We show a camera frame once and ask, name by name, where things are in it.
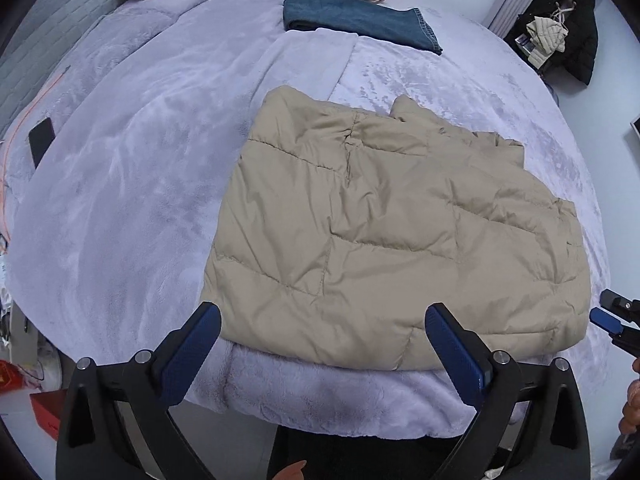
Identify black hanging jacket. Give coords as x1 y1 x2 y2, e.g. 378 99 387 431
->
562 0 600 86

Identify beige quilted hanging garment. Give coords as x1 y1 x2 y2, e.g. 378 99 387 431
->
525 16 569 68

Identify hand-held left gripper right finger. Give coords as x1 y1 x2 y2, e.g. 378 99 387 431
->
424 302 591 480

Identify red box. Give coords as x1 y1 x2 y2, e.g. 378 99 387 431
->
30 390 67 439

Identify black smartphone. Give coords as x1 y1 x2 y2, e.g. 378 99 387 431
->
27 116 56 169

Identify beige puffer jacket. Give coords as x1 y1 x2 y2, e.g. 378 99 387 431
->
200 85 591 372

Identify person's right hand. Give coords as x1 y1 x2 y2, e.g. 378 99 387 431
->
619 357 640 436

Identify blue denim jeans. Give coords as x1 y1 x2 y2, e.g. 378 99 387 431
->
283 0 444 56

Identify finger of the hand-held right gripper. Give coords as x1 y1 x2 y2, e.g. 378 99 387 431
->
589 307 640 356
600 289 640 323

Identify person's dark trousers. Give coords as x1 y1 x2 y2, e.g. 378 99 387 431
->
270 422 506 480

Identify person's left hand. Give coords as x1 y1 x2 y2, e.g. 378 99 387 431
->
270 460 307 480

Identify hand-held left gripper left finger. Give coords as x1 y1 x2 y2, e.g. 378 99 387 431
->
55 301 222 480

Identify grey padded headboard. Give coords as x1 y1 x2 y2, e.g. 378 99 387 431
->
0 0 126 131

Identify lilac fleece blanket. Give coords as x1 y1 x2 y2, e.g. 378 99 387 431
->
0 0 611 441

